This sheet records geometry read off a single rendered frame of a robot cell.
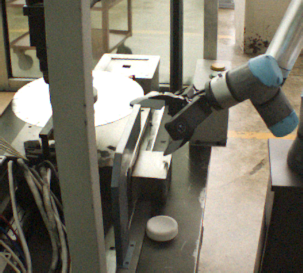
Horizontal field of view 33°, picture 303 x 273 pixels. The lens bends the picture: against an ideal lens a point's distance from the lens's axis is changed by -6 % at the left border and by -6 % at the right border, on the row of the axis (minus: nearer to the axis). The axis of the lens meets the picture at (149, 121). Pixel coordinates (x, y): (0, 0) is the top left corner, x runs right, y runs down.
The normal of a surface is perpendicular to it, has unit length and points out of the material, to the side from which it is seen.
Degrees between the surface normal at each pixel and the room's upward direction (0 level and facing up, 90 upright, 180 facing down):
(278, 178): 0
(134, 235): 0
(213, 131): 90
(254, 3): 91
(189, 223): 0
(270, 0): 92
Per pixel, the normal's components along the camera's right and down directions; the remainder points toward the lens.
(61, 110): -0.15, 0.46
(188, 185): 0.00, -0.88
